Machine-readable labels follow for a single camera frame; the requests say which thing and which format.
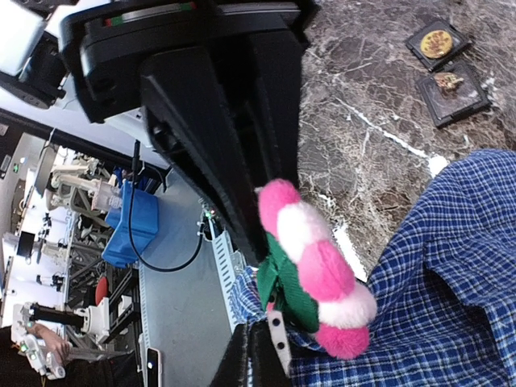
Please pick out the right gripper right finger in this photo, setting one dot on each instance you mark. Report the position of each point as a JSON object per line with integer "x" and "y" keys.
{"x": 269, "y": 354}

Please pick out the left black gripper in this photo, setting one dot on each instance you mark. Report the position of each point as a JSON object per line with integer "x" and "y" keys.
{"x": 196, "y": 69}

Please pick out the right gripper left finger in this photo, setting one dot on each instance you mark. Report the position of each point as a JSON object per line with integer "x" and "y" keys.
{"x": 233, "y": 368}

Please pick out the pink flower brooch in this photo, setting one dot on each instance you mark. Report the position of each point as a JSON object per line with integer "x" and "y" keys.
{"x": 306, "y": 277}

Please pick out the blue checkered shirt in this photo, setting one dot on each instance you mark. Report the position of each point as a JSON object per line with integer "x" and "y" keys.
{"x": 444, "y": 287}

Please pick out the gold round brooch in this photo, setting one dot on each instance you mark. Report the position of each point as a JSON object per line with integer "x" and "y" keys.
{"x": 436, "y": 44}

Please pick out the small bronze ornate brooch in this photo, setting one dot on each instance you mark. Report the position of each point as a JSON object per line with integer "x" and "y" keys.
{"x": 448, "y": 82}

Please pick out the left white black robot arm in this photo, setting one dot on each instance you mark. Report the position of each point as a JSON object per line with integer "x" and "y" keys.
{"x": 32, "y": 69}

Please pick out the white smartphone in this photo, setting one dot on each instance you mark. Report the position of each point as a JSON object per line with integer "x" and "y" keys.
{"x": 154, "y": 368}

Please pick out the blue plastic bin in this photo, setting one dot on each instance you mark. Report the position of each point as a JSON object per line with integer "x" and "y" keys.
{"x": 135, "y": 224}

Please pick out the person in black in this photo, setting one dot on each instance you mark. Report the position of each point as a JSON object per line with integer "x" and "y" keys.
{"x": 33, "y": 359}

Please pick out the white slotted cable duct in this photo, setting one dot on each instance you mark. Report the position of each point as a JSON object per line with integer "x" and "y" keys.
{"x": 230, "y": 264}

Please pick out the left black display frame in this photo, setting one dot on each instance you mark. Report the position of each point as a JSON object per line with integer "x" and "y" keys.
{"x": 461, "y": 43}

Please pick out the black display frame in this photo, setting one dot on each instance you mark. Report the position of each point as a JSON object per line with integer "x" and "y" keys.
{"x": 461, "y": 43}
{"x": 446, "y": 109}

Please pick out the middle black display frame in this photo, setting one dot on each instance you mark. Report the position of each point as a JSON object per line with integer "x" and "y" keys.
{"x": 446, "y": 109}

